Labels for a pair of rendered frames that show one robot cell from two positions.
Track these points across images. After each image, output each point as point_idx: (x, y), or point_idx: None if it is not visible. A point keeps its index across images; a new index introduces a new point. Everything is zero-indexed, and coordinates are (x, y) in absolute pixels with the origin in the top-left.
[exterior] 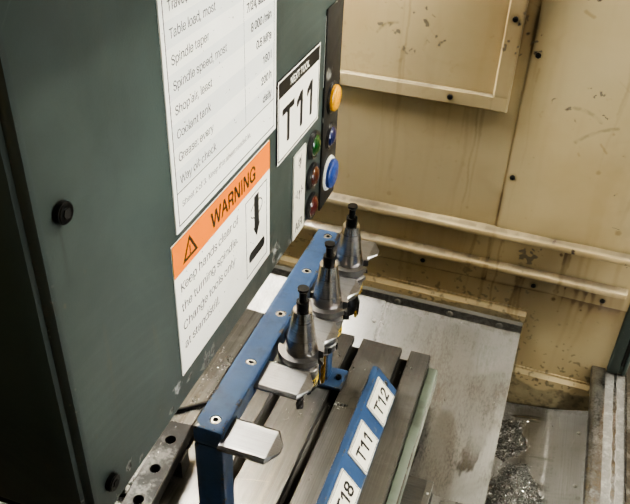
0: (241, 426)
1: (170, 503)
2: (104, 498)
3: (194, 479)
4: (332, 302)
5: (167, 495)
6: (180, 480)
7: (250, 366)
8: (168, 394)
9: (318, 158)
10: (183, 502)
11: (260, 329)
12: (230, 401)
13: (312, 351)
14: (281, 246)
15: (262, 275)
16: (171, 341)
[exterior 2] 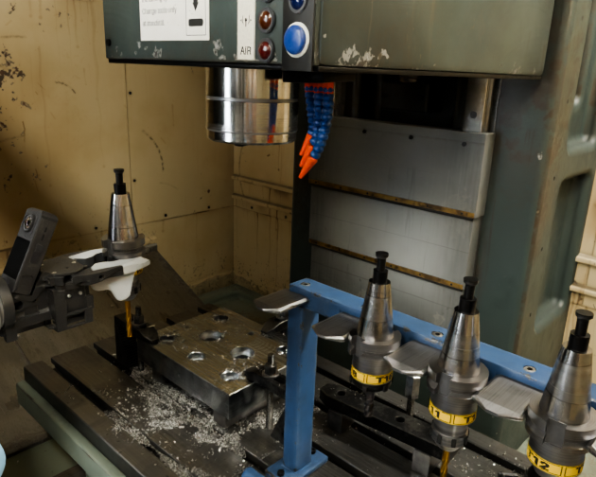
0: (296, 298)
1: (384, 455)
2: (107, 46)
3: (407, 476)
4: (440, 356)
5: (394, 456)
6: (409, 468)
7: (359, 305)
8: (134, 40)
9: (281, 12)
10: (382, 464)
11: (412, 319)
12: (321, 291)
13: (359, 329)
14: (224, 50)
15: (202, 51)
16: (136, 11)
